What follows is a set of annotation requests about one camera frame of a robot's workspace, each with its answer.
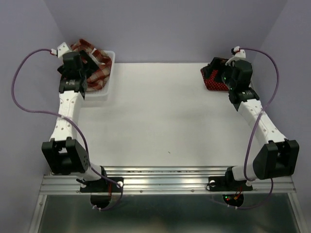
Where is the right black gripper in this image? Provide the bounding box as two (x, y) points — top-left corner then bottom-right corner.
(202, 57), (236, 90)

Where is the red polka dot skirt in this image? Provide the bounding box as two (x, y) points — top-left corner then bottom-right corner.
(200, 67), (228, 92)
(205, 58), (231, 83)

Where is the red beige plaid skirt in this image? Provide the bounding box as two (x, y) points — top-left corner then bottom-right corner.
(70, 39), (112, 92)

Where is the white plastic basket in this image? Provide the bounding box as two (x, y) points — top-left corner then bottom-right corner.
(85, 50), (115, 101)

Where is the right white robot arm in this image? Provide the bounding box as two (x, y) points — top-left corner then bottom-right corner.
(202, 57), (299, 192)

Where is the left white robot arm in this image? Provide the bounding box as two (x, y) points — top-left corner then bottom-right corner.
(41, 46), (108, 191)

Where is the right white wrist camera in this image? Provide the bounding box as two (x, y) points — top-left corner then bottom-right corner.
(225, 46), (246, 66)

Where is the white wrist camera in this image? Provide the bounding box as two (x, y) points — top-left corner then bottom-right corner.
(225, 46), (246, 66)
(57, 42), (72, 59)

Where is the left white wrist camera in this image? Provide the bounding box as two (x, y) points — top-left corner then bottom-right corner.
(57, 42), (72, 59)

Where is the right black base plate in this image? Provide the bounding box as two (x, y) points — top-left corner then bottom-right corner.
(206, 176), (253, 192)

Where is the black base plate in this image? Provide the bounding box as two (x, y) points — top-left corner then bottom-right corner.
(206, 176), (253, 192)
(76, 179), (121, 193)

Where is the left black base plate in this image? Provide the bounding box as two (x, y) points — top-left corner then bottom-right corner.
(76, 179), (121, 193)

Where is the aluminium rail frame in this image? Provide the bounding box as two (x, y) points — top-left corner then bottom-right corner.
(29, 63), (307, 233)

